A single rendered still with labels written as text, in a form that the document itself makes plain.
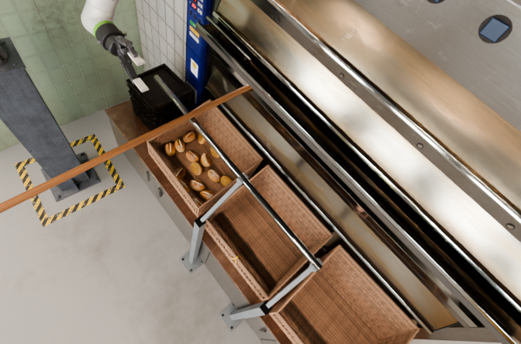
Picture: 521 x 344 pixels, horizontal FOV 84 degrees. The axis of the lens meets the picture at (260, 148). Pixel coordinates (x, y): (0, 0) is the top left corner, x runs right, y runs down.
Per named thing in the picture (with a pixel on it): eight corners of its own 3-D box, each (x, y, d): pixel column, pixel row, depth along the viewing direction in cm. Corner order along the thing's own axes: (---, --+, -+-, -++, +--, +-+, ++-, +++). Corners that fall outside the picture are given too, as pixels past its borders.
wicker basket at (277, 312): (319, 252, 182) (339, 242, 159) (389, 328, 168) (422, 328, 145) (266, 313, 157) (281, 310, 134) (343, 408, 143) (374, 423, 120)
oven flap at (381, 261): (209, 87, 187) (221, 61, 175) (430, 328, 140) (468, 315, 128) (204, 88, 184) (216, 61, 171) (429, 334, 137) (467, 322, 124)
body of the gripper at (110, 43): (122, 30, 111) (134, 46, 109) (125, 48, 118) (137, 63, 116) (102, 36, 107) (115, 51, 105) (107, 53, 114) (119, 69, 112)
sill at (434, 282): (221, 56, 173) (222, 51, 169) (474, 316, 125) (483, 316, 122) (212, 60, 170) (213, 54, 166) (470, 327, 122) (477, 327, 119)
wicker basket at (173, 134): (207, 122, 214) (210, 97, 191) (255, 177, 199) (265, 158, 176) (146, 153, 190) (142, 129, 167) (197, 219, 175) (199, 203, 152)
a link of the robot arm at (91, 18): (100, 26, 125) (73, 22, 117) (108, -1, 119) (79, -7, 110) (116, 46, 122) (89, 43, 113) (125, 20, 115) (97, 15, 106)
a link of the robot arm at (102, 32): (95, 46, 115) (90, 26, 108) (124, 39, 121) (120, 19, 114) (103, 56, 114) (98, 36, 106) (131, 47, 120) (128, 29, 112)
